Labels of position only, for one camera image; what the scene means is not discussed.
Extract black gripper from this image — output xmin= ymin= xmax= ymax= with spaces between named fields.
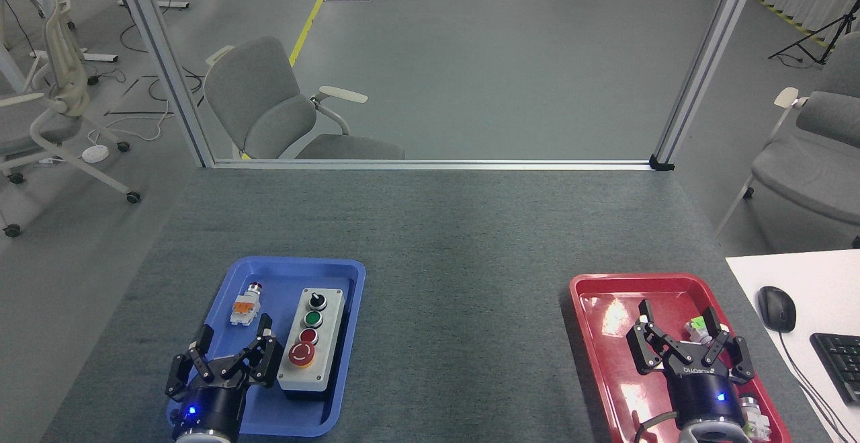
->
xmin=626 ymin=299 xmax=756 ymax=430
xmin=165 ymin=314 xmax=284 ymax=441

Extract grey control box with buttons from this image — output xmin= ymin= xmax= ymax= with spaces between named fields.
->
xmin=276 ymin=287 xmax=346 ymax=402

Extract red push button orange block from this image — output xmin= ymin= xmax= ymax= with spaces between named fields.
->
xmin=230 ymin=282 xmax=264 ymax=327

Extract silver push button green block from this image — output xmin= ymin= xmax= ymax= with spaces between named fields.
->
xmin=739 ymin=396 xmax=775 ymax=441

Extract red plastic tray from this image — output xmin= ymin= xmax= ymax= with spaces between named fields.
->
xmin=568 ymin=273 xmax=792 ymax=443

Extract black computer mouse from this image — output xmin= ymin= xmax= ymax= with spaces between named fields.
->
xmin=757 ymin=286 xmax=798 ymax=334

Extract blue plastic tray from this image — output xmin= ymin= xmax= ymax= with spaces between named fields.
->
xmin=166 ymin=256 xmax=367 ymax=438

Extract white desk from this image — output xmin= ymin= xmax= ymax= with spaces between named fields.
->
xmin=726 ymin=249 xmax=860 ymax=443

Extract black keyboard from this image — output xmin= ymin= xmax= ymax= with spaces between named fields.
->
xmin=810 ymin=332 xmax=860 ymax=407

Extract grey chair with white armrest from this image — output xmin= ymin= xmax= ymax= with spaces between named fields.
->
xmin=715 ymin=30 xmax=860 ymax=253

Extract grey office chair white armrests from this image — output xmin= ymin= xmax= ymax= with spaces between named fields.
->
xmin=204 ymin=36 xmax=406 ymax=161

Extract white mesh office chair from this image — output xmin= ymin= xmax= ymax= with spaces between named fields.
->
xmin=0 ymin=0 xmax=142 ymax=239

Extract white desk foot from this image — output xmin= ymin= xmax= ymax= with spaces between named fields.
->
xmin=30 ymin=49 xmax=120 ymax=65

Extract black tripod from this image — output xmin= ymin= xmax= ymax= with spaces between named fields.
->
xmin=768 ymin=11 xmax=860 ymax=67

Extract green push button switch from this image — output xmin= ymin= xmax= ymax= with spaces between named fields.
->
xmin=684 ymin=307 xmax=718 ymax=347

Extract black mouse cable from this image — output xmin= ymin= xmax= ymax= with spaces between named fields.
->
xmin=778 ymin=332 xmax=853 ymax=443

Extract white floor cable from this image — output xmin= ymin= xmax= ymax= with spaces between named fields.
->
xmin=87 ymin=97 xmax=177 ymax=146

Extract black floor cable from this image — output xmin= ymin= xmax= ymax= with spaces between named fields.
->
xmin=104 ymin=73 xmax=206 ymax=118

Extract silver aluminium rail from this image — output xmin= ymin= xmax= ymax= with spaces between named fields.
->
xmin=212 ymin=159 xmax=656 ymax=171

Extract silver aluminium post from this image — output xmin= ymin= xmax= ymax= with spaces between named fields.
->
xmin=650 ymin=0 xmax=767 ymax=168
xmin=107 ymin=0 xmax=216 ymax=169

